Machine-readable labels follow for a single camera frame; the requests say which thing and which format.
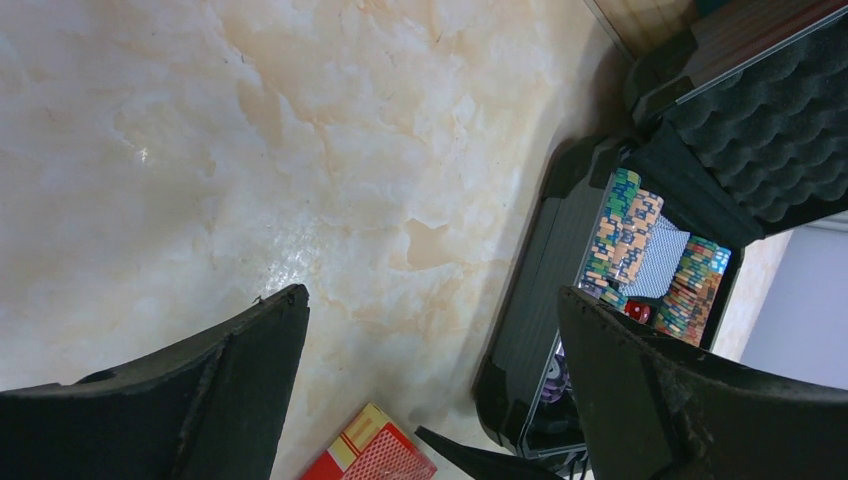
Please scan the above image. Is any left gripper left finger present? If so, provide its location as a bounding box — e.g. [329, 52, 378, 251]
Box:
[1, 284, 310, 479]

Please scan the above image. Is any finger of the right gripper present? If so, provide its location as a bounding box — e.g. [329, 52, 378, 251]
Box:
[415, 426, 560, 480]

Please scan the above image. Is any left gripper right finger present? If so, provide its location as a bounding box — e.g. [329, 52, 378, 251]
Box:
[558, 287, 847, 479]

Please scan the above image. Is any red playing card box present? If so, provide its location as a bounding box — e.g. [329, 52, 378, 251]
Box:
[300, 403, 437, 480]

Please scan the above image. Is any black poker set case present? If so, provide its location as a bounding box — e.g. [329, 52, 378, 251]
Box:
[472, 0, 848, 480]

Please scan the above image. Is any purple chip row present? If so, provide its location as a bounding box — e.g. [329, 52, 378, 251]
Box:
[540, 354, 571, 404]

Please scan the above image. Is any red die in case upper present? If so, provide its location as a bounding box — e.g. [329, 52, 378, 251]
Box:
[625, 300, 653, 324]

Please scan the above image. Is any green multicolour chip row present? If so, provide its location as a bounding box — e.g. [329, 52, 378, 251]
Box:
[654, 235, 719, 342]

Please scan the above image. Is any green blue chip row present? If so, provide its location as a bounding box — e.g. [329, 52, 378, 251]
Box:
[583, 168, 641, 289]

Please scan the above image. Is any orange red chip row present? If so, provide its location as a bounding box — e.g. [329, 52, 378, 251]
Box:
[683, 246, 731, 347]

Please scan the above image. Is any blue backed card deck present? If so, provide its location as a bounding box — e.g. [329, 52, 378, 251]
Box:
[622, 215, 691, 299]

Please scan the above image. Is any wooden clothes rack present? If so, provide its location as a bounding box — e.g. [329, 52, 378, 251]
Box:
[584, 0, 699, 61]

